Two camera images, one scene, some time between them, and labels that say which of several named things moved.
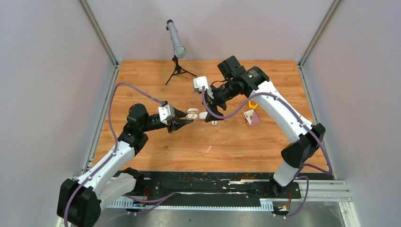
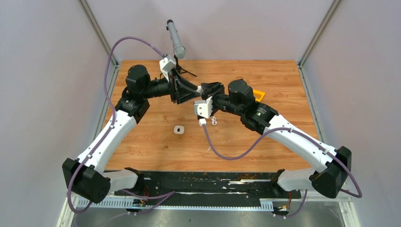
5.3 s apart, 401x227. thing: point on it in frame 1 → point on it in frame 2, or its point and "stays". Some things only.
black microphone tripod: [178, 69] stays
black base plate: [213, 185] stays
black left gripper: [176, 123] → [181, 89]
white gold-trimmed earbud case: [193, 113] → [178, 129]
